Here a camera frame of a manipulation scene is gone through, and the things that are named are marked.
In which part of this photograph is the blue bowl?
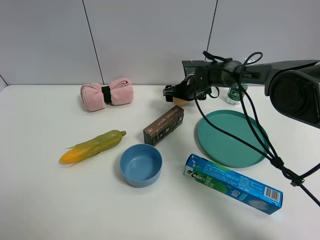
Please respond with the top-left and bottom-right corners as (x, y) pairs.
(119, 143), (163, 188)

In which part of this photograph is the blue toothpaste box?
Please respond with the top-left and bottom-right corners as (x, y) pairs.
(183, 154), (283, 215)

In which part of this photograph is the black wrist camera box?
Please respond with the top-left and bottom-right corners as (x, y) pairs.
(181, 60), (213, 77)

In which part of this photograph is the toy corn cob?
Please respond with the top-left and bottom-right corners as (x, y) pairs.
(59, 130), (127, 165)

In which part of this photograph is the tan round fruit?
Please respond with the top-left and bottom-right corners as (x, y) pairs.
(173, 98), (188, 106)

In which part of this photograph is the pink rolled towel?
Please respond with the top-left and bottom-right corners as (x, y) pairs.
(80, 78), (134, 112)

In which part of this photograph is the clear water bottle green label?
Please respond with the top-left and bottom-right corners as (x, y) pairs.
(225, 57), (255, 107)

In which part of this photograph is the black cable bundle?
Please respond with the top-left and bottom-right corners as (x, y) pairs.
(193, 50), (320, 208)

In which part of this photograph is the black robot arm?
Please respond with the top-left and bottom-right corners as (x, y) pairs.
(163, 58), (320, 128)

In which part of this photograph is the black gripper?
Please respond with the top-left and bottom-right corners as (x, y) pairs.
(162, 67), (222, 102)

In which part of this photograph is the brown cardboard box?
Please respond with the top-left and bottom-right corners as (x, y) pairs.
(143, 105), (184, 147)

